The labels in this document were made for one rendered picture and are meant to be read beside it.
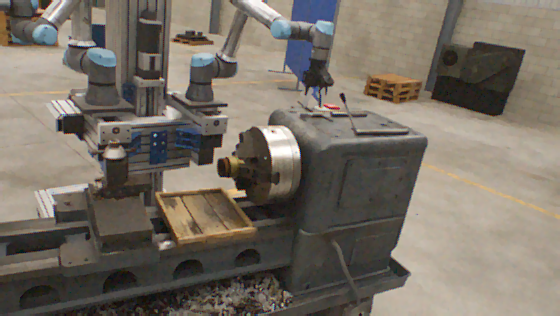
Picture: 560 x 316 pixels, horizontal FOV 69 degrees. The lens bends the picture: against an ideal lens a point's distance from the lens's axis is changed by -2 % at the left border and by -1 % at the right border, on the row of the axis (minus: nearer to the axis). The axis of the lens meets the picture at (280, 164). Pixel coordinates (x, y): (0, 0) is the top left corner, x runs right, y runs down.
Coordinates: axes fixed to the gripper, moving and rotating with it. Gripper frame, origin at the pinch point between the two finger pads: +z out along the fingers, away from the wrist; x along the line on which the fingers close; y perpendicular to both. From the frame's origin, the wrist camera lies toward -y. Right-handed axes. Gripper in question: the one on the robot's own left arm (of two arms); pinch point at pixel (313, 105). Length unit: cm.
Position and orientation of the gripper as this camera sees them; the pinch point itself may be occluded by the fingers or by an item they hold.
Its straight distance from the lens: 183.7
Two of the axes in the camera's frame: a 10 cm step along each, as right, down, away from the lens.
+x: -8.7, 0.6, -4.9
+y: -4.7, -3.9, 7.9
